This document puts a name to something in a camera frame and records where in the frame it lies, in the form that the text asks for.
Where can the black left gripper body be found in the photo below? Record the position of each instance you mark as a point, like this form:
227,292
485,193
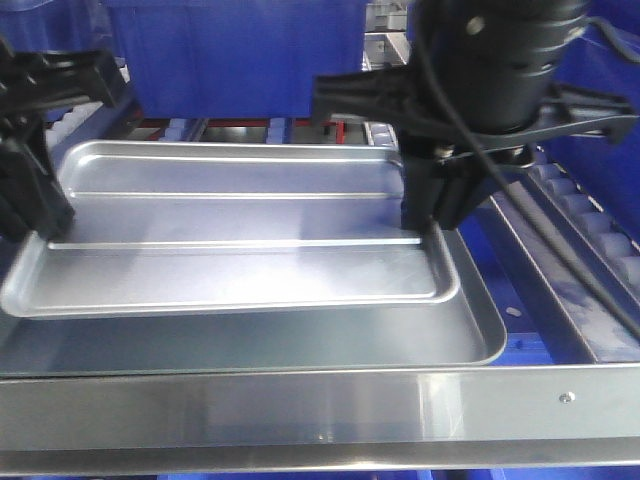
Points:
34,82

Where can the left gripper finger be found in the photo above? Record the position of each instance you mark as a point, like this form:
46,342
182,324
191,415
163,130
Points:
32,199

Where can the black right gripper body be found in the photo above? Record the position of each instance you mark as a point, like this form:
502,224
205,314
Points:
388,96

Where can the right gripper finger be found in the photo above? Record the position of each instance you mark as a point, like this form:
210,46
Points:
421,179
465,185

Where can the silver metal tray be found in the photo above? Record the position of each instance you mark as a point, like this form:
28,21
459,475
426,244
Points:
203,228

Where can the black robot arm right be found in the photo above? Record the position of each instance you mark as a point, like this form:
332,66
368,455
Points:
476,94

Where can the lower silver tray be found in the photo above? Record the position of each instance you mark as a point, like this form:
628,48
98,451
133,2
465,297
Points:
464,330

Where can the blue bin behind trays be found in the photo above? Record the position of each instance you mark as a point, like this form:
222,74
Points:
235,59

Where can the far-right roller track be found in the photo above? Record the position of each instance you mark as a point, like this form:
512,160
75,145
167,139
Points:
596,229

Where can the steel rack front beam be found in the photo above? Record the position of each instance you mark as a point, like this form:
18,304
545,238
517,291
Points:
459,418

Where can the right steel divider rail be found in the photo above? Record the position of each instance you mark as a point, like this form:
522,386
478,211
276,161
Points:
573,325

